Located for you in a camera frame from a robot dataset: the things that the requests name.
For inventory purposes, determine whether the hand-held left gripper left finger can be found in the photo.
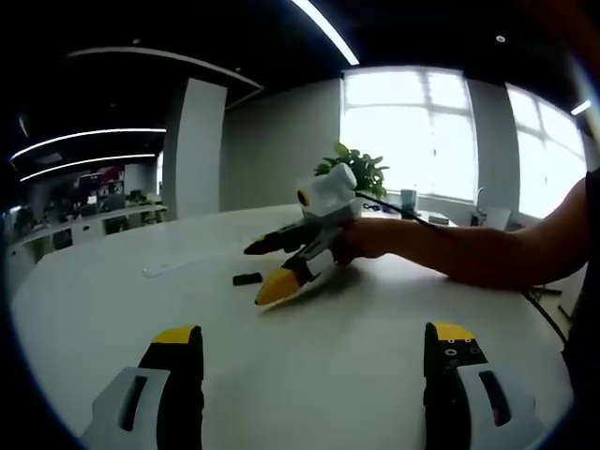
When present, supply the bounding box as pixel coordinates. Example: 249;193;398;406
82;324;206;450

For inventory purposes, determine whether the white table power strip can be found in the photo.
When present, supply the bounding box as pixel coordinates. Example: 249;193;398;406
142;259;213;281

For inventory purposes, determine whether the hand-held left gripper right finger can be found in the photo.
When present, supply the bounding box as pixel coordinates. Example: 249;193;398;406
422;321;548;450

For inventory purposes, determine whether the red wall banner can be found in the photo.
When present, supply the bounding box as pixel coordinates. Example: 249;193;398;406
76;164;127;183

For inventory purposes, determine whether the teal cup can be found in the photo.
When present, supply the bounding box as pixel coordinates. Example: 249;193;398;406
398;187;419;218

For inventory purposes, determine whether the person's right hand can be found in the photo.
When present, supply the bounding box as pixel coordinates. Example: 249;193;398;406
330;217;391;266

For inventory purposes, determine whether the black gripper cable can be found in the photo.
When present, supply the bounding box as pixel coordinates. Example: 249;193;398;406
354;189;571;348

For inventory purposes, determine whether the white box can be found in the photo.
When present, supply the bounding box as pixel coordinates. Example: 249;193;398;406
486;207;513;232

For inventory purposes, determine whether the long white office counter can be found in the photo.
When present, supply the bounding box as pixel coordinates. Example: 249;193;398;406
7;204;169;269

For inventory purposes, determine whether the green leafy plant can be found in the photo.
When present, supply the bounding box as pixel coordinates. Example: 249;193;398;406
313;142;391;201

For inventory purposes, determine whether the large bright window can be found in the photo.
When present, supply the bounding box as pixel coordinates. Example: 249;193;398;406
339;67;480;203
505;83;590;219

